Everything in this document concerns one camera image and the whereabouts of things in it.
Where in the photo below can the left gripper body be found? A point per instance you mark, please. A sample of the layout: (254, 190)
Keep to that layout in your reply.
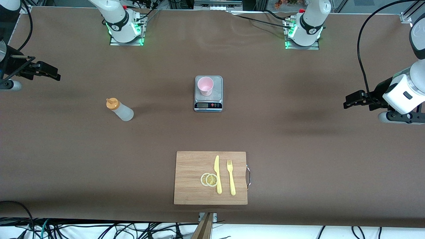
(374, 96)

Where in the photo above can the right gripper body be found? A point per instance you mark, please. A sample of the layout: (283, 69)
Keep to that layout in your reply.
(14, 65)

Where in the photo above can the translucent orange-capped sauce bottle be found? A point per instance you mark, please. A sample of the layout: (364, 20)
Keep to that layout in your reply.
(124, 112)

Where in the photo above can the pink plastic cup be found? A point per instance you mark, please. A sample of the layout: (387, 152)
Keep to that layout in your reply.
(206, 85)

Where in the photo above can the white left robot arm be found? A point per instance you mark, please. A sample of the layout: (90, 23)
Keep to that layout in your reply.
(310, 23)

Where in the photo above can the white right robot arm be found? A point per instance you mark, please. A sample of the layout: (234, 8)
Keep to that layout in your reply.
(116, 16)

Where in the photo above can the silver digital kitchen scale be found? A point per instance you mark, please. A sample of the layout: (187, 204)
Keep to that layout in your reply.
(217, 99)

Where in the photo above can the yellow plastic fork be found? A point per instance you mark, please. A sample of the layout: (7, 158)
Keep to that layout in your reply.
(231, 179)

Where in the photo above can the yellow plastic knife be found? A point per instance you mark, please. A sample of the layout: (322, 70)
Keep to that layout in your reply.
(217, 172)

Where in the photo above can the white power strip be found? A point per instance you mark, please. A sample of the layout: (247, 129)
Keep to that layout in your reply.
(219, 9)

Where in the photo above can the yellow lemon slice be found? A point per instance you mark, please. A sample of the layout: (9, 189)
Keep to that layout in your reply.
(203, 179)
(212, 180)

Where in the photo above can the wooden cutting board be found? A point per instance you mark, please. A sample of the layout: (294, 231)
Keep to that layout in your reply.
(189, 172)

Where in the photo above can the aluminium corner bracket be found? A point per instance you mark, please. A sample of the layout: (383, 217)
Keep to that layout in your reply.
(405, 17)
(26, 9)

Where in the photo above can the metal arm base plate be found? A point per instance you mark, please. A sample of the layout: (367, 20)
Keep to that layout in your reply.
(114, 42)
(315, 47)

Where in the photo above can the metal table edge bracket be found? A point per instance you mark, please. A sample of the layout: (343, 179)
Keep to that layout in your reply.
(214, 217)

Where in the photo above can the wooden post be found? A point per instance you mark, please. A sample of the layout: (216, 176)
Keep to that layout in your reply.
(206, 229)

